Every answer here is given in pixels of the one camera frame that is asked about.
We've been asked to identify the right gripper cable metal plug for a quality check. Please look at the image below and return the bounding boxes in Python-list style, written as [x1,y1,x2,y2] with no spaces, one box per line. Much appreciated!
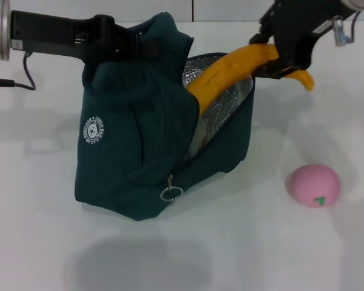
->
[332,10,363,48]

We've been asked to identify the yellow banana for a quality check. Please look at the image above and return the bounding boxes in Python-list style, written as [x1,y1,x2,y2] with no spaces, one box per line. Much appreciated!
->
[186,42,316,118]

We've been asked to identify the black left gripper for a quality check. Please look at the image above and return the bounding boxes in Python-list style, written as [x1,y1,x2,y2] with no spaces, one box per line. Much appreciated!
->
[10,10,164,66]

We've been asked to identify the pink peach toy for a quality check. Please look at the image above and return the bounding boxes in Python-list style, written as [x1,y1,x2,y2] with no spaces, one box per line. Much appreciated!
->
[288,163,342,209]

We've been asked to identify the dark teal lunch bag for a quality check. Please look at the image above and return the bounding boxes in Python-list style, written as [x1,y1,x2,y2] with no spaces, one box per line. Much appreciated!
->
[73,12,256,222]

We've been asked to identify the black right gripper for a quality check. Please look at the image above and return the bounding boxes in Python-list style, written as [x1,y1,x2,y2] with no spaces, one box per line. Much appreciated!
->
[249,0,350,79]

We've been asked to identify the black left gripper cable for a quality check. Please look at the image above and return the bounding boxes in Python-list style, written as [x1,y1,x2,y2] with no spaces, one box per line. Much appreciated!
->
[0,52,38,92]

